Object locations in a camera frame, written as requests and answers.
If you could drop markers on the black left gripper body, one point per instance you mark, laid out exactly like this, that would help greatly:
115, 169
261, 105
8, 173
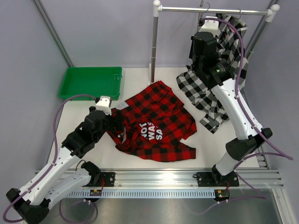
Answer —
115, 125

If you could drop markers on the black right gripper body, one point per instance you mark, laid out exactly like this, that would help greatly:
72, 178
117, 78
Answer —
191, 56

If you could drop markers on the metal clothes hanger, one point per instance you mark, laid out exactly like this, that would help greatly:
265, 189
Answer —
204, 5

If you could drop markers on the red black plaid shirt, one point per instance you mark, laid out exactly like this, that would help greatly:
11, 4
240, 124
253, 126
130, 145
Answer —
154, 123

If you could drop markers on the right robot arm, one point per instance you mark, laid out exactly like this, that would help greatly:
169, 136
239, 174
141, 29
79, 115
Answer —
218, 77

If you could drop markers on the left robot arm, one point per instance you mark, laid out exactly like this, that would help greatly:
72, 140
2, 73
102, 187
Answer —
34, 200

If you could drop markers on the black white plaid shirt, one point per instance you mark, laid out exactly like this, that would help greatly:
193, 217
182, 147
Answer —
229, 50

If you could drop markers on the green plastic tray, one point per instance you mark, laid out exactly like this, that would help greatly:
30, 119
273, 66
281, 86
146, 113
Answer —
95, 81

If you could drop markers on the metal clothes rack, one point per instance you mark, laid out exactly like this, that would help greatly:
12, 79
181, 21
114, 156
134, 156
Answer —
268, 16

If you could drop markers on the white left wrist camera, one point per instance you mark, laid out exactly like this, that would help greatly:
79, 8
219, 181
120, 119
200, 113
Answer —
104, 104

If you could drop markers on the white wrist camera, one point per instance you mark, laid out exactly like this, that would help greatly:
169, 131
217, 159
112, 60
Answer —
104, 104
207, 24

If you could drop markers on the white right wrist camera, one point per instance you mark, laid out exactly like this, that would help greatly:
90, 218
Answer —
207, 24

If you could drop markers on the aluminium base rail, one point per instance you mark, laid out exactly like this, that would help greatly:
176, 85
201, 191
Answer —
174, 178

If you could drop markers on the white slotted cable duct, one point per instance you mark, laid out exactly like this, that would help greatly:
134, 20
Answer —
142, 193

